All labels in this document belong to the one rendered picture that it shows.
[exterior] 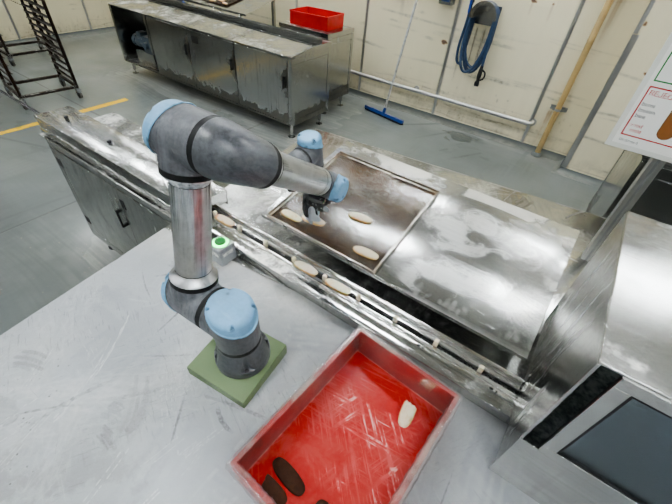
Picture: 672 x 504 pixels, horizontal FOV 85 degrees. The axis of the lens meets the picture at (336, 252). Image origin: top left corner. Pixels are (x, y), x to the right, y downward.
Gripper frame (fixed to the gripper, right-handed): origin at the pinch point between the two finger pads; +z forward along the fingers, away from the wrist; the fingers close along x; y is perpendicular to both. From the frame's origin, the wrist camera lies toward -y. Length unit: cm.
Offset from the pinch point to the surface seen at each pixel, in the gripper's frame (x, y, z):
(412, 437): -51, 61, 5
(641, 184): 56, 98, -12
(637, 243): -2, 87, -35
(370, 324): -27.4, 37.5, 4.9
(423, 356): -29, 55, 5
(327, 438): -62, 42, 3
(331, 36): 286, -159, 56
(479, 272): 8, 61, 5
